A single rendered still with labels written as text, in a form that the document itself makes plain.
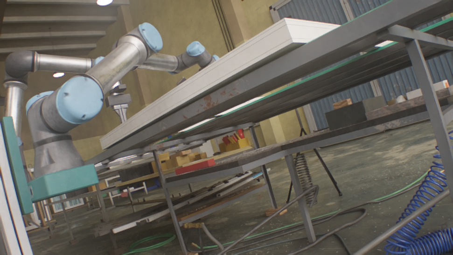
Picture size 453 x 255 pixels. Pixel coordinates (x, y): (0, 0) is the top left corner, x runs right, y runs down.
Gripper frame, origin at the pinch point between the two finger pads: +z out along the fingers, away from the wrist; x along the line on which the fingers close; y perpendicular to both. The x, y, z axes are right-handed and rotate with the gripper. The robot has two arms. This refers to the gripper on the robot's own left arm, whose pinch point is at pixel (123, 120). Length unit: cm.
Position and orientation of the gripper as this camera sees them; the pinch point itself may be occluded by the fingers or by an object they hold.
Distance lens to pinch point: 176.5
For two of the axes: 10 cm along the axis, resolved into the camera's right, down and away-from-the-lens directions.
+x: -7.4, 1.7, -6.5
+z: 2.8, 9.6, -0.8
